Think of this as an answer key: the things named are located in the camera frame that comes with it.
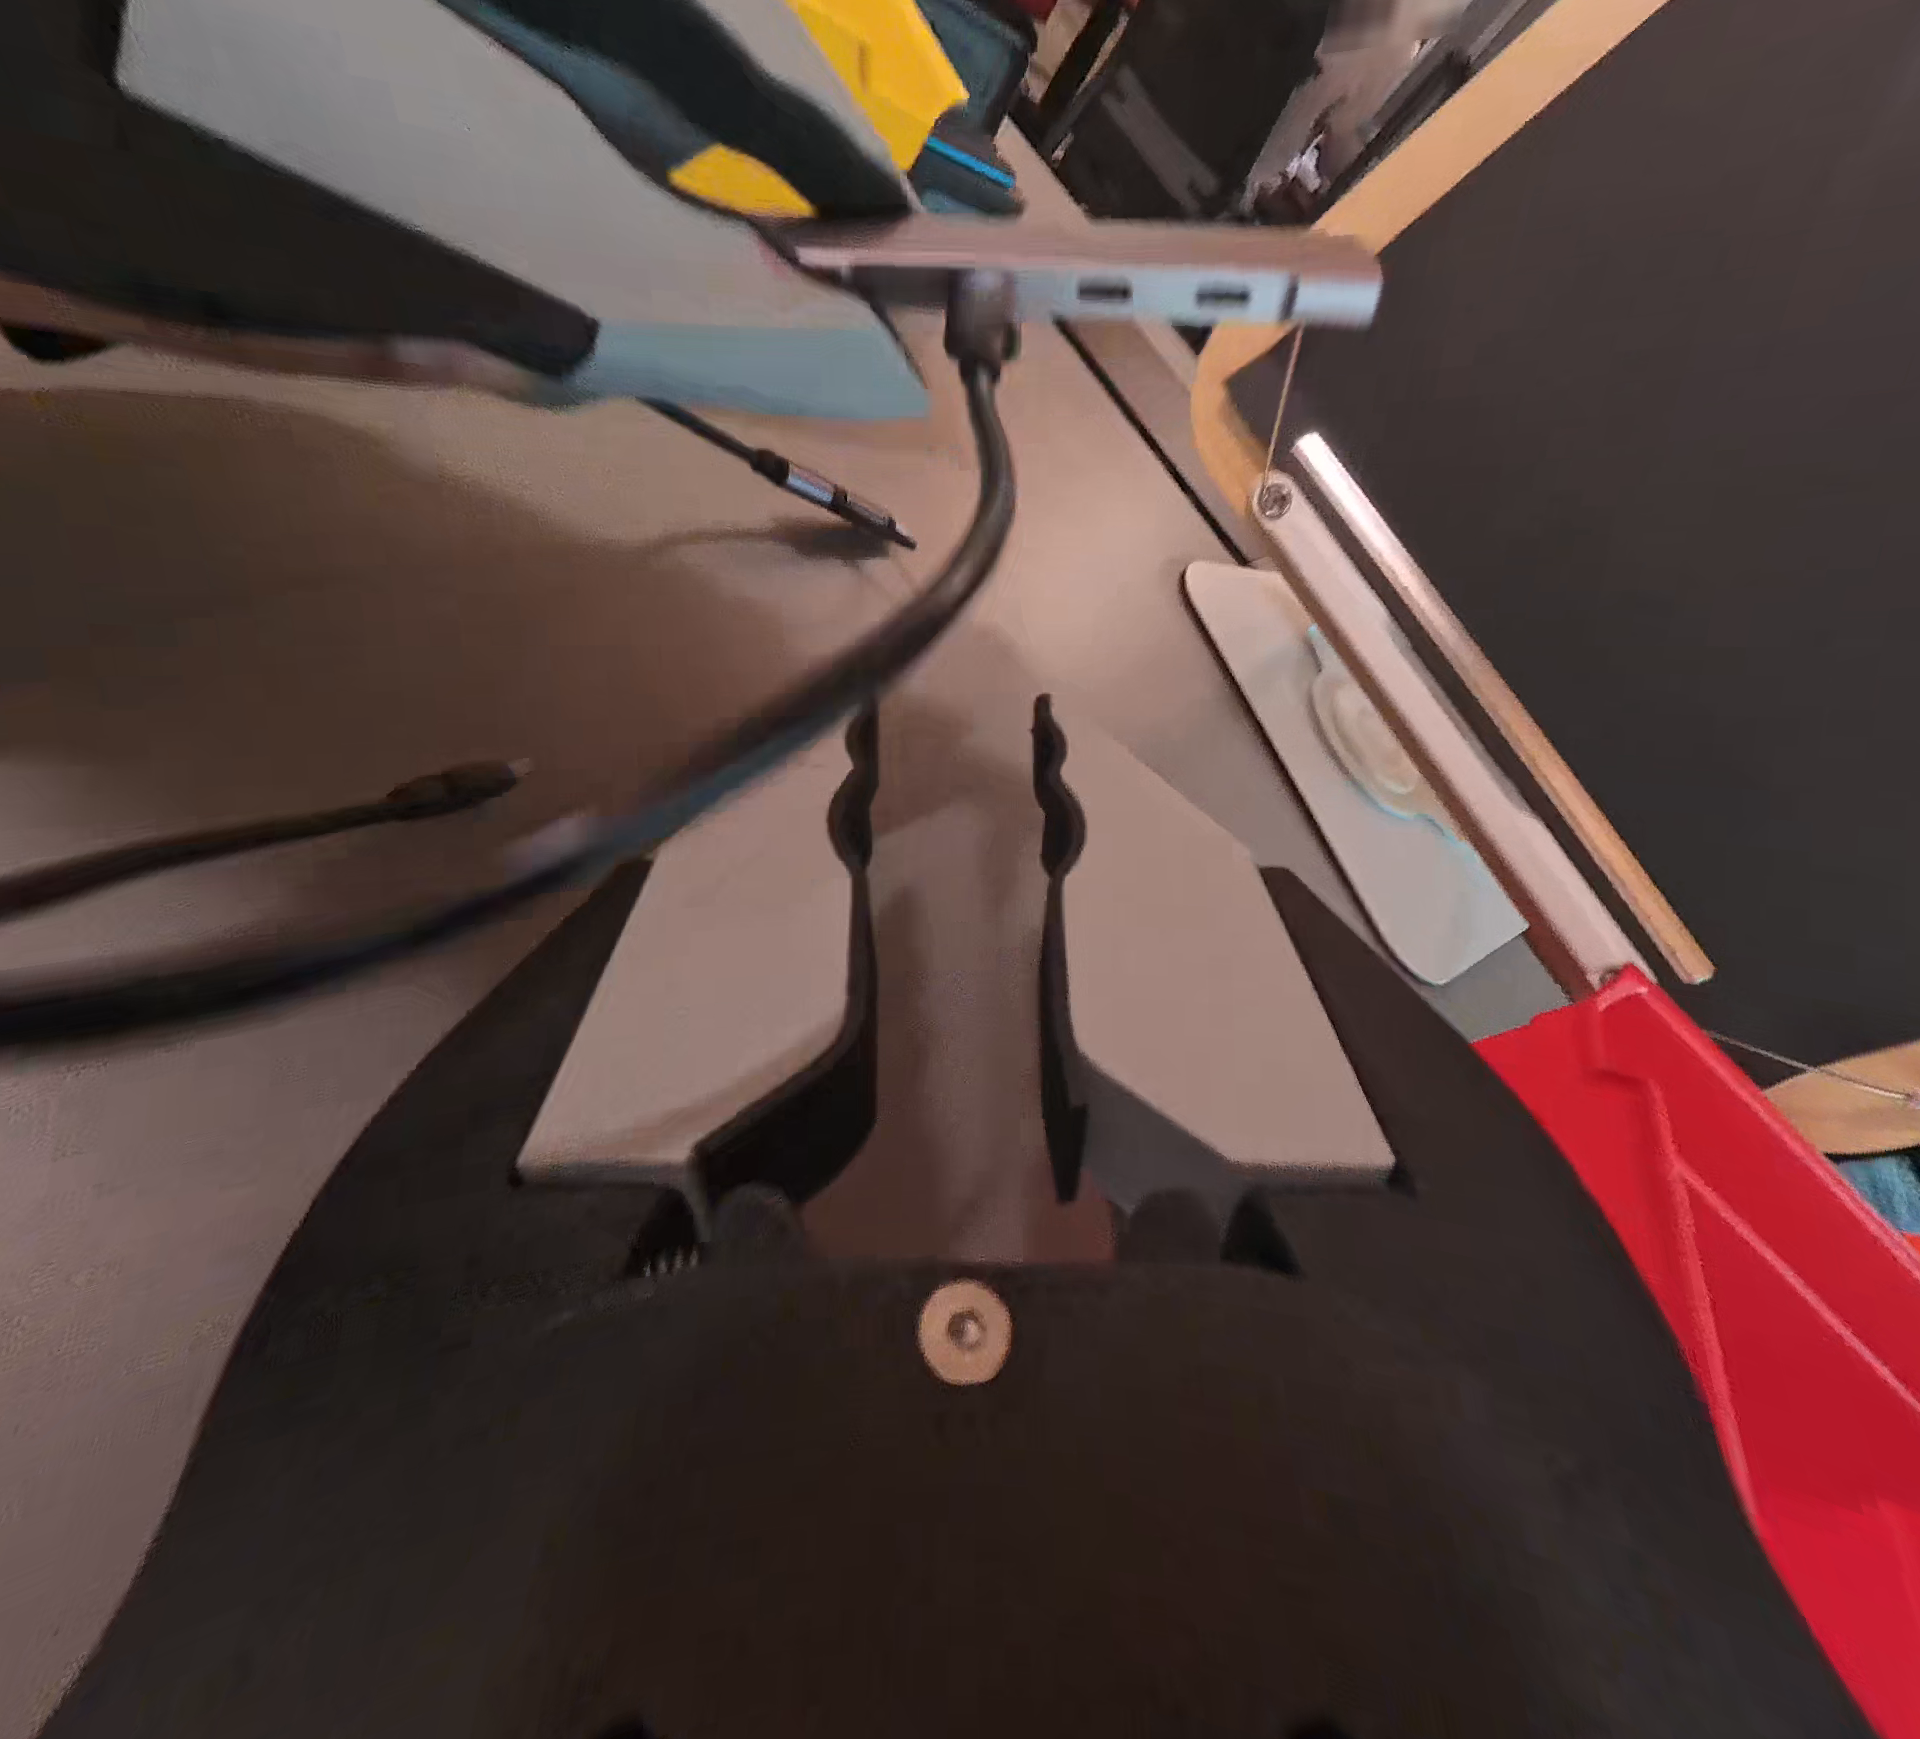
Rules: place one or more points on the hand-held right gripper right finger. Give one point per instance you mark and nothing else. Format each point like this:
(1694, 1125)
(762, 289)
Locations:
(1214, 1020)

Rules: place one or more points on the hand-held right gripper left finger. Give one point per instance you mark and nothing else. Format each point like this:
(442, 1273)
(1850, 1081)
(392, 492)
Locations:
(706, 1020)

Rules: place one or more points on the red plastic bin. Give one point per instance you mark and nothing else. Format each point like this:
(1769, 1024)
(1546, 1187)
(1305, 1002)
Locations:
(1769, 1260)

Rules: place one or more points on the grey usb hub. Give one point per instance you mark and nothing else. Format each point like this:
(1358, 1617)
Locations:
(1170, 278)

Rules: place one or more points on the blue and black device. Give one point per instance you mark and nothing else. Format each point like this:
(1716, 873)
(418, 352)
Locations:
(961, 91)

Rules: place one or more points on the black office chair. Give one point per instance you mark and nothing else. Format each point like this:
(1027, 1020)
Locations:
(1200, 61)

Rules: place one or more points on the black board on stand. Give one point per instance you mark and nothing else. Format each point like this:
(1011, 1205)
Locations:
(1561, 30)

